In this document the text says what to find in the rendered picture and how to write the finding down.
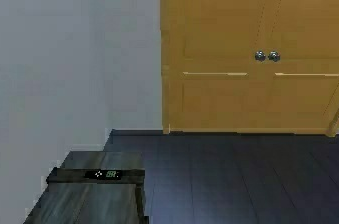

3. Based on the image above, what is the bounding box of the yellow wooden double door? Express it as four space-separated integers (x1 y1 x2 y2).
159 0 339 138

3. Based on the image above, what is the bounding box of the black digital clock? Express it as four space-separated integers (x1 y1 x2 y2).
84 169 123 181

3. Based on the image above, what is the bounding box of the round silver door knob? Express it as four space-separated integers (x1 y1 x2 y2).
268 50 281 63
254 50 267 63

